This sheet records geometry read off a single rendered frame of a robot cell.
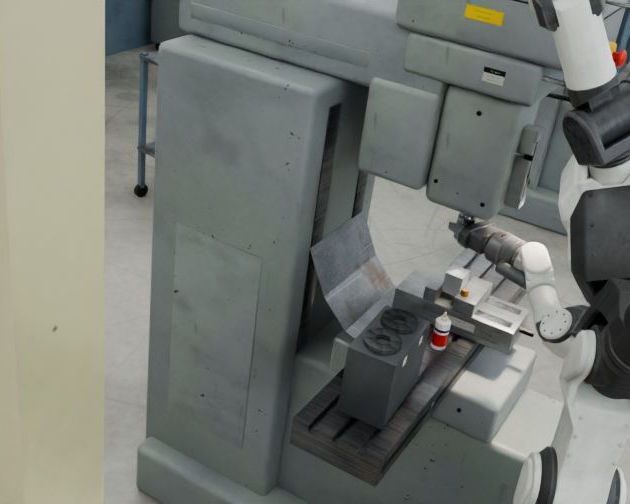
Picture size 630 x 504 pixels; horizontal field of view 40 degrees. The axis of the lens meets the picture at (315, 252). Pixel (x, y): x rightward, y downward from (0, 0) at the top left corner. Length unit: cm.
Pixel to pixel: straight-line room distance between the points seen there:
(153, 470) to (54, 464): 255
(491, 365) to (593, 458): 73
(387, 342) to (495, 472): 62
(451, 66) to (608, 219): 58
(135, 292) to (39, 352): 371
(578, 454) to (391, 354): 45
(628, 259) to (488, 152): 56
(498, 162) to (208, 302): 97
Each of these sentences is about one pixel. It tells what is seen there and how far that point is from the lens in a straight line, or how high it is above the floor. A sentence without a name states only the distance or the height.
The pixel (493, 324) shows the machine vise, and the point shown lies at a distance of 236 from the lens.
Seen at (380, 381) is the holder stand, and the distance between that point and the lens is 195.
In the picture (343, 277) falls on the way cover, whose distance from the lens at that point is 248.
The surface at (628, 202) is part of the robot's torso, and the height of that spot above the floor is 160.
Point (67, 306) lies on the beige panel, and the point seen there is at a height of 200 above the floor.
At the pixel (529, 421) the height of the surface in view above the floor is 73.
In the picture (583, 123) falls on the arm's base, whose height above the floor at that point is 174.
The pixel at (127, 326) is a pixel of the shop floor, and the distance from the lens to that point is 390.
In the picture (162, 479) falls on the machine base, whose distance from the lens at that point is 300.
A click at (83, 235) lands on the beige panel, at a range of 41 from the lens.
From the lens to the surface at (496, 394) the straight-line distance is 236.
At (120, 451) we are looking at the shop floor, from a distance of 328.
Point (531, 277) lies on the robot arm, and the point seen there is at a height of 126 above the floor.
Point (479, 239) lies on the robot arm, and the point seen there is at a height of 125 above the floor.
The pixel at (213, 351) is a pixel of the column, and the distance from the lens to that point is 263.
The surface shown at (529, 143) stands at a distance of 215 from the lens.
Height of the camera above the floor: 223
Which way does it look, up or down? 29 degrees down
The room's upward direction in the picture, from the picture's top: 8 degrees clockwise
